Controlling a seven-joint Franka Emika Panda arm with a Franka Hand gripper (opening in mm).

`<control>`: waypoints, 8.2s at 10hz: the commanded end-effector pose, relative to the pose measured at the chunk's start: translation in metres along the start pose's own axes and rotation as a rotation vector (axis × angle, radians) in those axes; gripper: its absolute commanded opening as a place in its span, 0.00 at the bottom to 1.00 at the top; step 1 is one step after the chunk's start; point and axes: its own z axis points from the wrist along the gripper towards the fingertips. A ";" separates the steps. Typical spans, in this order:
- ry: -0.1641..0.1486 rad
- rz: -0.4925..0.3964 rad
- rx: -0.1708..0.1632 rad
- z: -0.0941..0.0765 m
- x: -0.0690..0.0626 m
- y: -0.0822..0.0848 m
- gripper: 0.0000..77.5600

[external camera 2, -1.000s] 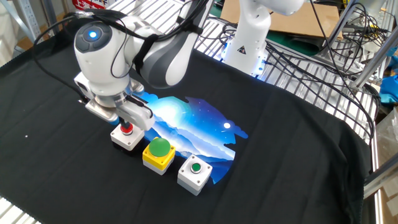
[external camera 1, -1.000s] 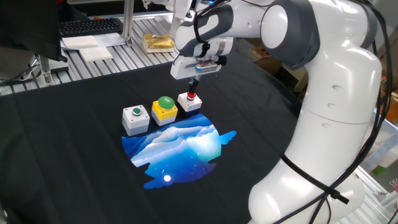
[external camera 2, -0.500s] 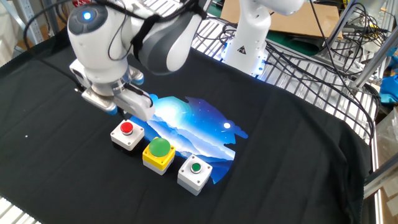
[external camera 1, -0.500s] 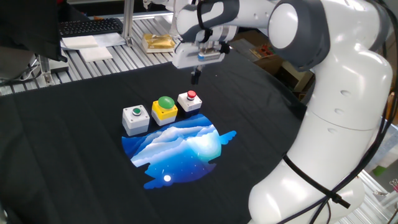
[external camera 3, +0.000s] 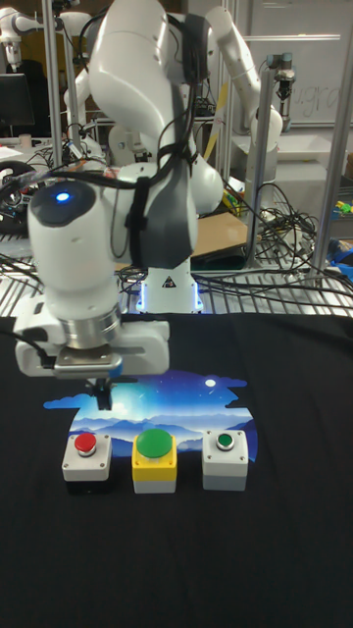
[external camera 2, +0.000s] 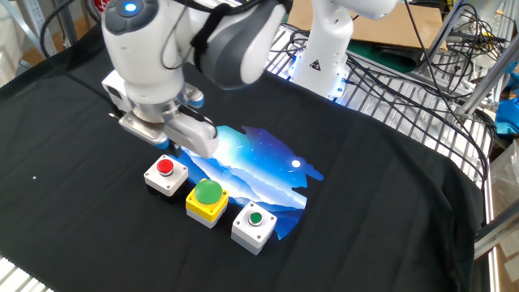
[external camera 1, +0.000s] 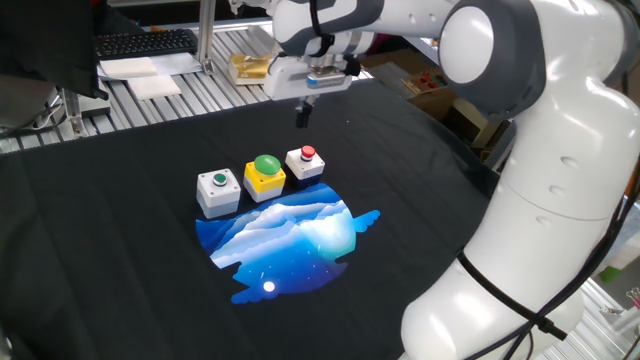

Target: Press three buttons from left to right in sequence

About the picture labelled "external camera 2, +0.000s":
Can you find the perforated metal post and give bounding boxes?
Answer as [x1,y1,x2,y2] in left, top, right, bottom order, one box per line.
[0,0,58,60]

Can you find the black cloth with blue print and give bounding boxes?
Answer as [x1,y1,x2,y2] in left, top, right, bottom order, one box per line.
[0,11,487,292]

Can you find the brown cardboard sheet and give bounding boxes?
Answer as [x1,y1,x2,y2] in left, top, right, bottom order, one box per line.
[286,0,448,54]

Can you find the dark metal post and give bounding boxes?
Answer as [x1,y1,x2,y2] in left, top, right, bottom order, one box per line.
[56,0,78,45]

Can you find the aluminium frame post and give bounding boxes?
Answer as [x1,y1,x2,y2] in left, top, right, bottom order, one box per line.
[417,0,467,82]

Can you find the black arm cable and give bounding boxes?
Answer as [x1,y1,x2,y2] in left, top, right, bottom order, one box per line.
[38,0,293,129]

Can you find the white box red button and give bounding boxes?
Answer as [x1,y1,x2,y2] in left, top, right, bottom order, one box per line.
[143,153,190,198]

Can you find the black cable bundle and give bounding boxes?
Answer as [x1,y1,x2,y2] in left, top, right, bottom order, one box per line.
[259,0,508,191]

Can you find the clear plastic bag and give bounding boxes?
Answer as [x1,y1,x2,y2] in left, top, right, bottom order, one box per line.
[488,140,519,204]

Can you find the yellow box green mushroom button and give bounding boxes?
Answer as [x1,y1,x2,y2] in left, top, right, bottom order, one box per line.
[185,178,230,230]

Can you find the black wrist velcro strap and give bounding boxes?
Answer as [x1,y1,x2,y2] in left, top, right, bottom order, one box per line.
[190,3,232,74]

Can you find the white box small green button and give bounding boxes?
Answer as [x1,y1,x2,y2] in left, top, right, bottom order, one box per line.
[230,200,279,256]

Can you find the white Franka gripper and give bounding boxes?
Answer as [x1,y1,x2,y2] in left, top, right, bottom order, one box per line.
[101,71,221,160]

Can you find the aluminium frame profile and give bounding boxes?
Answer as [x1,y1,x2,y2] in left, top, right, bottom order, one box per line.
[456,38,519,118]
[473,210,519,260]

